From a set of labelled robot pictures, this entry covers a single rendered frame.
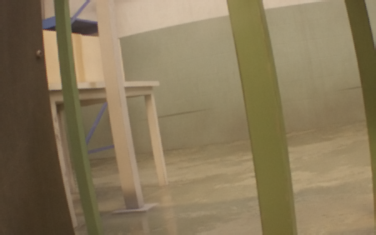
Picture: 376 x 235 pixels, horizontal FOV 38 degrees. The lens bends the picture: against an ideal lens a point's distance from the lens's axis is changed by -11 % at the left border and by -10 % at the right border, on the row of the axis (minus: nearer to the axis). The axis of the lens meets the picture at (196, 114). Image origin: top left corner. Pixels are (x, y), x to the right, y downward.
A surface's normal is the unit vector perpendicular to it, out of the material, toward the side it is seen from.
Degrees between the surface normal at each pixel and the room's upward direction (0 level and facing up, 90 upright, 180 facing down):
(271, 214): 90
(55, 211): 90
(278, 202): 90
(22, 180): 90
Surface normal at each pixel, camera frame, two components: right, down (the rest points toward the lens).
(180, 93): -0.29, 0.05
